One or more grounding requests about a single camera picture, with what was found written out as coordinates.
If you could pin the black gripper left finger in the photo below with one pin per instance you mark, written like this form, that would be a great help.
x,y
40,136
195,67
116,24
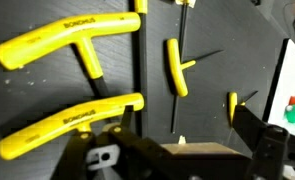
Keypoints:
x,y
127,116

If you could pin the white board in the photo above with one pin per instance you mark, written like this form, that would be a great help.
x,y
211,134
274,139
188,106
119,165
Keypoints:
x,y
287,83

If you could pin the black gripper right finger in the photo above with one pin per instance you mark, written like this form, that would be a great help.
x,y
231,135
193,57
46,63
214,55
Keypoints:
x,y
248,128

